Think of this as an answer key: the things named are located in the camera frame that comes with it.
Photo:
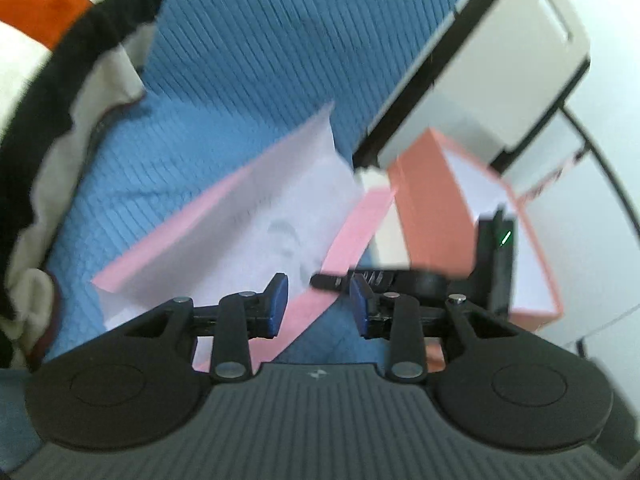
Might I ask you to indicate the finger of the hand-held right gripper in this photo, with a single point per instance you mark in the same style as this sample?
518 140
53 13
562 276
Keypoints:
330 281

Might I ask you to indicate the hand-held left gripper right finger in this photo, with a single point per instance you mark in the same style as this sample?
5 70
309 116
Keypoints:
357 306

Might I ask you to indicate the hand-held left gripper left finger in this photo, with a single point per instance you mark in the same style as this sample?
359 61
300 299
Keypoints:
277 306

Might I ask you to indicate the salmon pink cardboard box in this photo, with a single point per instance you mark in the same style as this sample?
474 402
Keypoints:
430 200

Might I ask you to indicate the white board panel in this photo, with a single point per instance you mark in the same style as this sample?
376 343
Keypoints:
590 250

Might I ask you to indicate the pink illustrated paper bag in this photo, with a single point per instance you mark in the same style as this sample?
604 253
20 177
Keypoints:
552 172

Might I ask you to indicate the beige folding chair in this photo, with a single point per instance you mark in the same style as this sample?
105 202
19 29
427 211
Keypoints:
500 60

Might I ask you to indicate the blue textured chair cover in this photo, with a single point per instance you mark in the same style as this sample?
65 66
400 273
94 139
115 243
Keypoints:
225 60

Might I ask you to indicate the blue jeans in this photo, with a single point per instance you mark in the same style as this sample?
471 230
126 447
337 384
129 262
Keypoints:
15 420

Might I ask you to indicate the striped white black red blanket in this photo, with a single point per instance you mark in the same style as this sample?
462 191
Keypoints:
30 85

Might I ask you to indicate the black curved frame bar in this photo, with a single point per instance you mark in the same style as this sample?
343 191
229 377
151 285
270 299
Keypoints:
607 160

